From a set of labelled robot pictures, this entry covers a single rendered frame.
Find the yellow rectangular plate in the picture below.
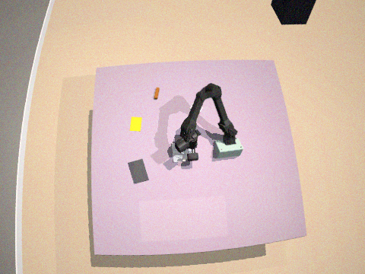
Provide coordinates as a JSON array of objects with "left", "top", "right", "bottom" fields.
[{"left": 130, "top": 117, "right": 142, "bottom": 131}]

